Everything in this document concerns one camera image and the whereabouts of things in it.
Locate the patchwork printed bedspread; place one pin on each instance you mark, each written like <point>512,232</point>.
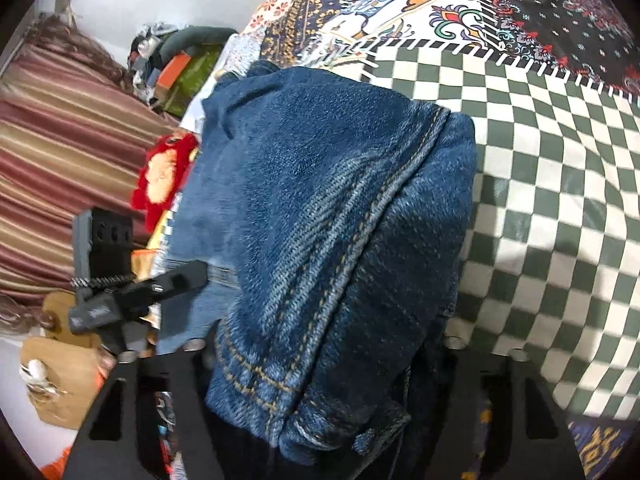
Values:
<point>525,160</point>

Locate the light wooden board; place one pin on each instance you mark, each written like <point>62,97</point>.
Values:
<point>70,385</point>
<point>57,310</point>

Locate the red flower plush pillow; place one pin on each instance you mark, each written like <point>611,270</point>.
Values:
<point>162,180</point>

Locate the orange cloth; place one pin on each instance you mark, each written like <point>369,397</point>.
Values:
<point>57,467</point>

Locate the orange box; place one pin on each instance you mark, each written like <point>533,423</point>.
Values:
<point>172,75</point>

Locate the blue denim jacket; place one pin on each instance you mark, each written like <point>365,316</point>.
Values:
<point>310,185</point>

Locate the pile of printed clothes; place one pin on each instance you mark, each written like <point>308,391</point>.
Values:
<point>145,55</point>

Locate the striped maroon curtain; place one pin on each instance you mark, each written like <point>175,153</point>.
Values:
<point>65,160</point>

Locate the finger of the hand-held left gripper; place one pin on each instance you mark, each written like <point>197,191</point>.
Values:
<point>177,282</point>

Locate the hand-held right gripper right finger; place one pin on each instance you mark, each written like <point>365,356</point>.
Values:
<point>515,435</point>

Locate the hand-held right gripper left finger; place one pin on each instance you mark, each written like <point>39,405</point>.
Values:
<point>125,435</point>

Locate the grey cloth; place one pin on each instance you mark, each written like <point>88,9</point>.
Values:
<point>200,37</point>

